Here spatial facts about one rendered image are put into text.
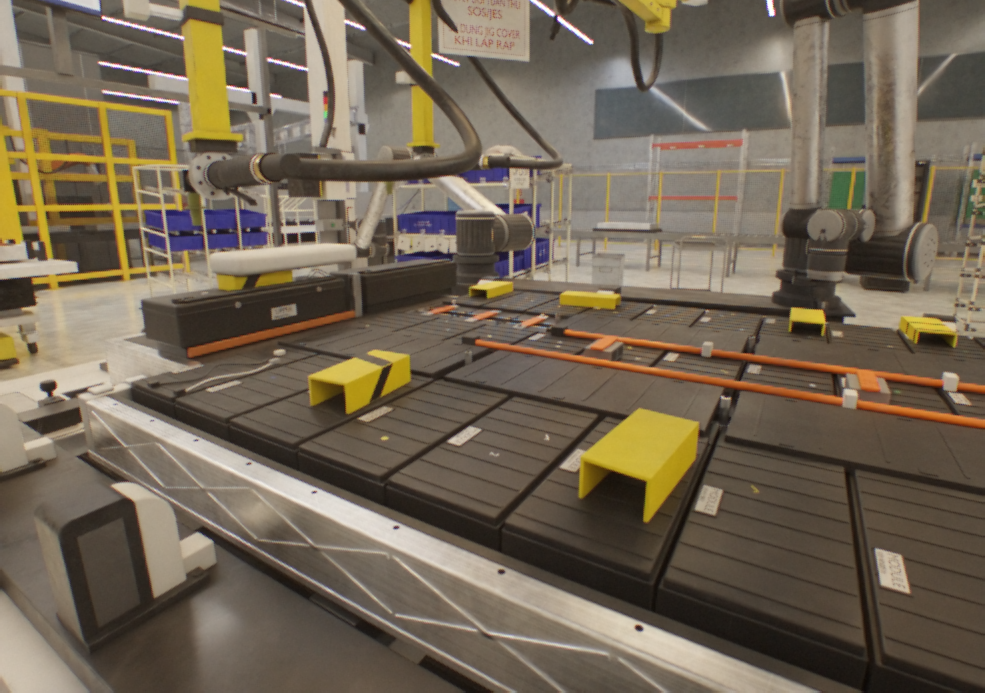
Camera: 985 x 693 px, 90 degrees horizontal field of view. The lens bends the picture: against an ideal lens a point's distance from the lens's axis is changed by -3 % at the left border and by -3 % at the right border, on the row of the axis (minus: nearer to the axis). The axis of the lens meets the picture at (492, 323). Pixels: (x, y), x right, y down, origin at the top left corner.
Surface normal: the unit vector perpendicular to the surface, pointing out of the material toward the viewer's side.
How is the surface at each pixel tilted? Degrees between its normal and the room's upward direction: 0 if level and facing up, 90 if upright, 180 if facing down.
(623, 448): 0
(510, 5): 90
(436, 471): 0
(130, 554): 90
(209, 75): 90
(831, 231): 90
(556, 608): 0
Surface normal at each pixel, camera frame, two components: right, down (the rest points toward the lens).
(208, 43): 0.70, 0.16
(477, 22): 0.37, 0.21
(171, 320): -0.52, 0.19
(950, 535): 0.00, -0.97
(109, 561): 0.85, 0.11
